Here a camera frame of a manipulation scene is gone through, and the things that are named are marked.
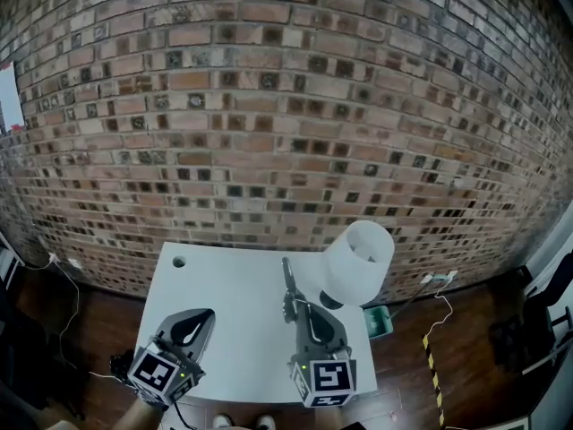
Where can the person's left white shoe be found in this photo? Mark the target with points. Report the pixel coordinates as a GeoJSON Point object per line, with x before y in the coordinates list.
{"type": "Point", "coordinates": [222, 422]}

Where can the white power adapter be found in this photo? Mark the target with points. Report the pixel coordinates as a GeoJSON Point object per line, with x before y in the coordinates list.
{"type": "Point", "coordinates": [441, 277]}

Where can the person's right white shoe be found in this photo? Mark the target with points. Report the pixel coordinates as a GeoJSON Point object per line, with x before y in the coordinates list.
{"type": "Point", "coordinates": [265, 422]}

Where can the white panel with red tape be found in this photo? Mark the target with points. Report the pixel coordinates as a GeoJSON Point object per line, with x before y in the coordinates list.
{"type": "Point", "coordinates": [10, 99]}

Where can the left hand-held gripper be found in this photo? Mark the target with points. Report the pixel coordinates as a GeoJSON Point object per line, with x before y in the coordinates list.
{"type": "Point", "coordinates": [154, 372]}

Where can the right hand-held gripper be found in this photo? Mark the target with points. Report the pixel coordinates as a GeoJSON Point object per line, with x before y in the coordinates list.
{"type": "Point", "coordinates": [329, 376]}

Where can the person's white shoe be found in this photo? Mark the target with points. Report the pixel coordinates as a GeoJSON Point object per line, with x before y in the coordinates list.
{"type": "Point", "coordinates": [222, 422]}
{"type": "Point", "coordinates": [265, 422]}

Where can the black office chair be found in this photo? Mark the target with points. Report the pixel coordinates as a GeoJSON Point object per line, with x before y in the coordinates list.
{"type": "Point", "coordinates": [544, 312]}

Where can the yellow black striped tape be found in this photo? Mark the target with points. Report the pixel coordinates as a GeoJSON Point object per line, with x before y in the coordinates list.
{"type": "Point", "coordinates": [434, 374]}

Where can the white wall socket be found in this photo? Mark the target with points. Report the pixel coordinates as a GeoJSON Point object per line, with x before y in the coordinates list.
{"type": "Point", "coordinates": [74, 263]}

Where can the white table lamp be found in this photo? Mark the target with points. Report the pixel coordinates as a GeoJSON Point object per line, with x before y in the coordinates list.
{"type": "Point", "coordinates": [358, 262]}

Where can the green waste bin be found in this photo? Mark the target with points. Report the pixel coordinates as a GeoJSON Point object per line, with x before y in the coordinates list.
{"type": "Point", "coordinates": [378, 323]}

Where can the person's left forearm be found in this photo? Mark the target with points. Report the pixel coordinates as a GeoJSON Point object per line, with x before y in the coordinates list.
{"type": "Point", "coordinates": [136, 417]}

